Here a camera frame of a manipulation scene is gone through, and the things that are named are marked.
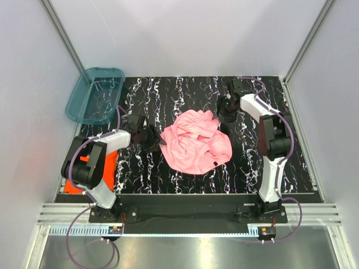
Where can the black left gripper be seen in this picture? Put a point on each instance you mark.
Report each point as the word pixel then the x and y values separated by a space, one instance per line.
pixel 155 139

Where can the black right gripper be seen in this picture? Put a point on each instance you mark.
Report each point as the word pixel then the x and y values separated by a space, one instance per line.
pixel 228 117

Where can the pink t shirt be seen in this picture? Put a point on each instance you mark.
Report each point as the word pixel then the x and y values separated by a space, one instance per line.
pixel 194 144

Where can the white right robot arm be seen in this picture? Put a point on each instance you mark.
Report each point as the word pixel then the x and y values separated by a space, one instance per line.
pixel 276 145

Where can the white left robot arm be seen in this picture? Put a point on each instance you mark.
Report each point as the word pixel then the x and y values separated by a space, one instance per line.
pixel 85 161

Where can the folded orange t shirt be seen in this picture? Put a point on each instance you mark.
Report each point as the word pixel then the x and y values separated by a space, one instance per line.
pixel 108 174

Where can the teal plastic bin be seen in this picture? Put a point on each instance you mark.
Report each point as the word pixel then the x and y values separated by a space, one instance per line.
pixel 95 96

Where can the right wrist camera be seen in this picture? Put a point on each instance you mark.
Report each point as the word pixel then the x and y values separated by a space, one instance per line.
pixel 235 87

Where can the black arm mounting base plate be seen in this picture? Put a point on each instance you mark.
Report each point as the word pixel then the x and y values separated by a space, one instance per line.
pixel 204 199

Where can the white slotted cable duct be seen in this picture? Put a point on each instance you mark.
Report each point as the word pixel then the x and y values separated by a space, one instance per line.
pixel 129 230

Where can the aluminium rail crossbar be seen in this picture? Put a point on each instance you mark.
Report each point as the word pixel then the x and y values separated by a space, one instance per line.
pixel 291 214

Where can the left aluminium frame post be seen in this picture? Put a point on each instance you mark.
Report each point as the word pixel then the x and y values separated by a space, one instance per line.
pixel 60 30

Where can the aluminium frame post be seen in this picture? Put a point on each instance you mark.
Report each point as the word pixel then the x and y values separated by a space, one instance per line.
pixel 319 21
pixel 60 30

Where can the right aluminium frame post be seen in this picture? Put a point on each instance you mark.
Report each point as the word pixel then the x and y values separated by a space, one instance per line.
pixel 319 21

